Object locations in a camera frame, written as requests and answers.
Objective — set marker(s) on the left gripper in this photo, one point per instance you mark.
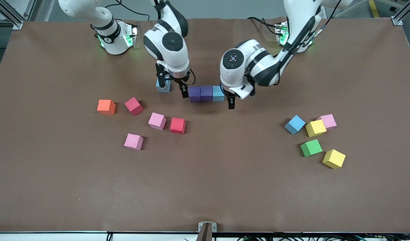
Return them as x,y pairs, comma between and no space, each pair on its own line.
230,100

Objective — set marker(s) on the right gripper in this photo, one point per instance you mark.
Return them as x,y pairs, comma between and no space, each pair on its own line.
176,80

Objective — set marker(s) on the purple foam cube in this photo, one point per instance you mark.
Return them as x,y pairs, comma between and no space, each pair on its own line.
195,94
207,93

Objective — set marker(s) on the light blue foam cube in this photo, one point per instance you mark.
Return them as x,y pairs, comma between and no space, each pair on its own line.
218,95
163,88
295,124

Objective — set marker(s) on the red foam cube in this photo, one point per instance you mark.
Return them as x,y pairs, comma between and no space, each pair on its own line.
177,125

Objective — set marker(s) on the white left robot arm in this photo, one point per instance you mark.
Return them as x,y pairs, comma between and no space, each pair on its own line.
292,20

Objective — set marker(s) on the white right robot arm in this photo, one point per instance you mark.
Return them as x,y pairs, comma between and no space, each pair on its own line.
175,63

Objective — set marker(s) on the pink foam cube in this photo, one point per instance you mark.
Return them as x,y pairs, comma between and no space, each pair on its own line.
329,121
133,141
157,121

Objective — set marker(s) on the crimson foam cube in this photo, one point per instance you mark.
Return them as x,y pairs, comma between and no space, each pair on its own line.
134,106

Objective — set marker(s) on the orange foam cube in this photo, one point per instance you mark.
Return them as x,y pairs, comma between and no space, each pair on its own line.
106,107

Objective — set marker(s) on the brown table cover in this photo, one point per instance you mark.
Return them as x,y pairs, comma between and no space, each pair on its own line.
225,187

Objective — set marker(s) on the yellow foam cube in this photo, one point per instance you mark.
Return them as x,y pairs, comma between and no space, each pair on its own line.
333,158
315,128

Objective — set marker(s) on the green foam cube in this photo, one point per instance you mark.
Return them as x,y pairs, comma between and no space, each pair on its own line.
311,148

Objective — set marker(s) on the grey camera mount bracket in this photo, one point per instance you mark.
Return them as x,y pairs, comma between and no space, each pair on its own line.
207,231

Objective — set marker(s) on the aluminium frame profile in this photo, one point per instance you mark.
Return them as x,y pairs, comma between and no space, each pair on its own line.
17,25
397,21

